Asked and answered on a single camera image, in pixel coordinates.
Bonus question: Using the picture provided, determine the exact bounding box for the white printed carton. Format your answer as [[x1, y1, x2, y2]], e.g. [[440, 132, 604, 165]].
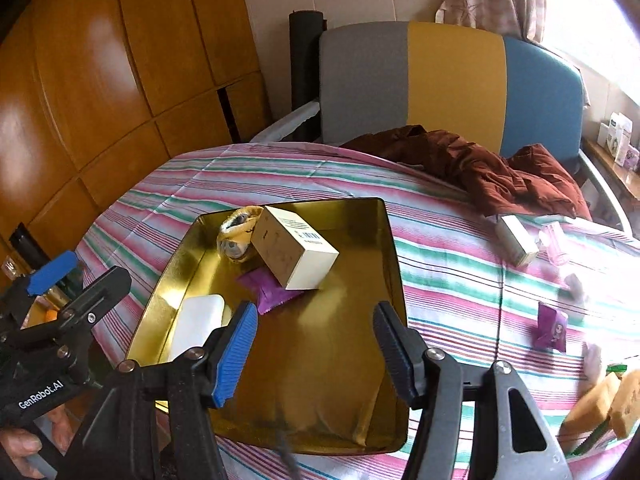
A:
[[597, 112, 633, 153]]

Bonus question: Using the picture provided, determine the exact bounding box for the wooden desk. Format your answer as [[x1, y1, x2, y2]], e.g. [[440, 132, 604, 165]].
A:
[[582, 137, 640, 241]]

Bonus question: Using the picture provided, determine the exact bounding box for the yellow patterned pouch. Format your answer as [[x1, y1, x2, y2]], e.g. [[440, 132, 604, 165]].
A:
[[216, 205, 265, 263]]

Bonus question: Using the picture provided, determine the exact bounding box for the window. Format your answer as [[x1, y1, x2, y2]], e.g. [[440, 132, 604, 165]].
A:
[[540, 0, 640, 106]]

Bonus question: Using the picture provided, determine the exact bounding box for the person's left hand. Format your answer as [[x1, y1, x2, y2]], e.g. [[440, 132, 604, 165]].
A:
[[0, 407, 76, 480]]

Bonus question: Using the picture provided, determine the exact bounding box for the grey yellow blue headboard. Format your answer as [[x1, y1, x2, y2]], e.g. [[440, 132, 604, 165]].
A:
[[318, 20, 587, 161]]

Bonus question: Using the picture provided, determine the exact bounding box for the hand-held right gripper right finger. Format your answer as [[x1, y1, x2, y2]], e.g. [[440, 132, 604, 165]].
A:
[[372, 301, 573, 480]]

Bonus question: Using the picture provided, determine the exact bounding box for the white cardboard box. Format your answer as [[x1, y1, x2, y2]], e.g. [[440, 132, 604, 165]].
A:
[[250, 205, 341, 291]]

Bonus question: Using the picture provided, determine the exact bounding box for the brown cloth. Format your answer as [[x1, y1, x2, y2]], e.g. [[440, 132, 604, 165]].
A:
[[340, 125, 593, 221]]

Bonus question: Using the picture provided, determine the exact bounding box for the black rolled mat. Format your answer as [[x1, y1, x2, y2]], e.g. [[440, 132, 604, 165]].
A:
[[288, 10, 328, 128]]

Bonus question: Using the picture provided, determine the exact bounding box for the striped bed sheet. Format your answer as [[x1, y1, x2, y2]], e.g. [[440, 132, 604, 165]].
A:
[[75, 142, 640, 480]]

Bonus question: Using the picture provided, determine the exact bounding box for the wooden wardrobe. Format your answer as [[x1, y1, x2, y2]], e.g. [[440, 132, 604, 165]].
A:
[[0, 0, 273, 281]]

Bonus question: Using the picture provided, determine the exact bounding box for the purple snack packet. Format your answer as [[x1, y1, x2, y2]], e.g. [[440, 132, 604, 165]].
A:
[[531, 301, 569, 351], [236, 266, 298, 316]]

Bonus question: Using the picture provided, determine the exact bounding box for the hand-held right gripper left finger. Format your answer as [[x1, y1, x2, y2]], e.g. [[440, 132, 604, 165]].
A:
[[75, 301, 259, 480]]

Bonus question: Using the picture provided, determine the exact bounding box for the black tube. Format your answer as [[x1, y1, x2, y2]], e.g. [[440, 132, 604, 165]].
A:
[[9, 222, 51, 271]]

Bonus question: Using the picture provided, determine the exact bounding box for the pink perfume bottle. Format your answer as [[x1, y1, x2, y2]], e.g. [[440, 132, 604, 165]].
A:
[[537, 221, 571, 266]]

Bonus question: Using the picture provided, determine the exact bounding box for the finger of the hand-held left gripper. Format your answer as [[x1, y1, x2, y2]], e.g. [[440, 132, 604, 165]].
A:
[[0, 251, 80, 333], [30, 266, 132, 386]]

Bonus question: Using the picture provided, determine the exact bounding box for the white soap bar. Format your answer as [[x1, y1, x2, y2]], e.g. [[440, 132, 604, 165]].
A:
[[167, 293, 226, 363]]

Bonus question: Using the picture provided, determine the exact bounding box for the wooden board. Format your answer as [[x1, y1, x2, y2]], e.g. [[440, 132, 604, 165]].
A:
[[122, 197, 408, 456]]

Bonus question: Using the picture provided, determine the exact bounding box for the small white box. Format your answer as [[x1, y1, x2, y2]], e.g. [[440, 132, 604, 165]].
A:
[[495, 214, 541, 267]]

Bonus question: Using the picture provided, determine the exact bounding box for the bubble wrap wad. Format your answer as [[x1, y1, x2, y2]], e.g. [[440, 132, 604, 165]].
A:
[[580, 341, 606, 386], [560, 272, 587, 306]]

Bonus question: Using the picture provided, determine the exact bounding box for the purple tissue box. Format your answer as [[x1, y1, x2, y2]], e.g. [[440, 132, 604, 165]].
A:
[[614, 142, 640, 168]]

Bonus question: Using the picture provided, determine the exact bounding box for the white bed rail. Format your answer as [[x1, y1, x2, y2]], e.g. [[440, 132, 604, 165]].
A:
[[575, 150, 636, 233], [250, 100, 321, 143]]

